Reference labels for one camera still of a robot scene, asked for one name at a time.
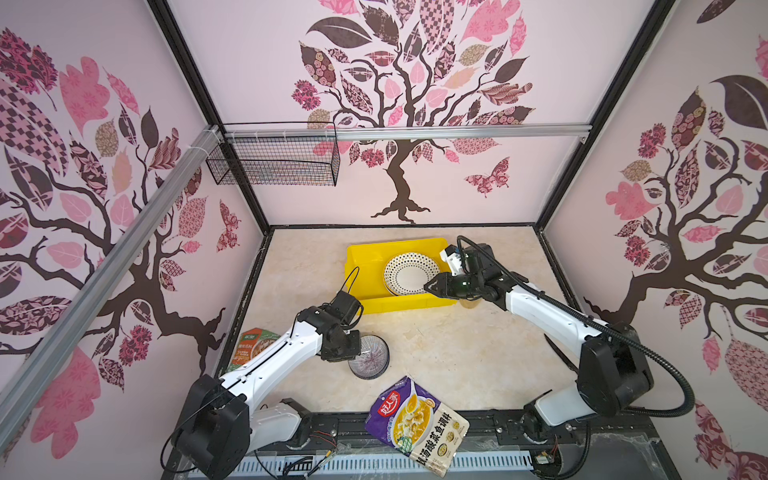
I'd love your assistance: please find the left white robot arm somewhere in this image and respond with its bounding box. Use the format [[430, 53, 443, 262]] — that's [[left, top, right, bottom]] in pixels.
[[168, 290, 364, 479]]

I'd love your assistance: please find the yellow plastic bin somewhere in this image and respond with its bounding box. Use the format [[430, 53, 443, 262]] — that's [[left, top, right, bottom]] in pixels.
[[345, 238, 455, 314]]

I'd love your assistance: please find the white vent grille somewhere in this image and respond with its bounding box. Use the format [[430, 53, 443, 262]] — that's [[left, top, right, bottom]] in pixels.
[[227, 451, 533, 479]]

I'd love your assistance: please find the aluminium rail back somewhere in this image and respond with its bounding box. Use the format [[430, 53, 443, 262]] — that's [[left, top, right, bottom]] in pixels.
[[225, 124, 592, 141]]

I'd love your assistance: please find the purple seasoning packet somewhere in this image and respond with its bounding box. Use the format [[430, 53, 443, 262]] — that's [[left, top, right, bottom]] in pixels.
[[365, 376, 470, 478]]

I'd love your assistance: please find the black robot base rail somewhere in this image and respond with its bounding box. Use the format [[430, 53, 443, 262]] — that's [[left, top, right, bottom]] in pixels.
[[161, 407, 679, 480]]

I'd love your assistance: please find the green food packet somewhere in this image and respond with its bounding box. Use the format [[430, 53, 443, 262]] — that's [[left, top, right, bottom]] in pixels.
[[226, 328, 280, 373]]

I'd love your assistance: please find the yellow translucent cup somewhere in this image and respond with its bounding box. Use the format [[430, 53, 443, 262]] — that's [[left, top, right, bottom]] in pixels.
[[459, 299, 482, 309]]

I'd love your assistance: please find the aluminium rail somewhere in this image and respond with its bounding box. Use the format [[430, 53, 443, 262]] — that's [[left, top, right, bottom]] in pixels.
[[1, 125, 221, 448], [225, 124, 592, 141]]

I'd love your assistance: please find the aluminium rail left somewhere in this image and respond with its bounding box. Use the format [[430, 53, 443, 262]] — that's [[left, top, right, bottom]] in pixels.
[[1, 125, 221, 448]]

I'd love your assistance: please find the yellow dotted plate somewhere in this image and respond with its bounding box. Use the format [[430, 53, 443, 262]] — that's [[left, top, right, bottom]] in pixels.
[[384, 252, 440, 296]]

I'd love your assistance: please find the black wire basket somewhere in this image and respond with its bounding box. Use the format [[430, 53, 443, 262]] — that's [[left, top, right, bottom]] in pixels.
[[206, 120, 341, 187]]

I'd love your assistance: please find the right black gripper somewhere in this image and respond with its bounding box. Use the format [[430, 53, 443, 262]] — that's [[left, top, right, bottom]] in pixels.
[[423, 273, 483, 298]]

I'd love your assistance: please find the black corrugated cable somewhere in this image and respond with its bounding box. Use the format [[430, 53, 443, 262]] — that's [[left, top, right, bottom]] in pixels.
[[457, 235, 696, 419]]

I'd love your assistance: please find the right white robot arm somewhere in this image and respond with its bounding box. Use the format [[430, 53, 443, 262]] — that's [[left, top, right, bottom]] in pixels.
[[424, 244, 653, 427]]

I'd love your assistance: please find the purple patterned bowl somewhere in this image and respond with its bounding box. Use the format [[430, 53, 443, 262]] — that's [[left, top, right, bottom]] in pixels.
[[348, 335, 390, 380]]

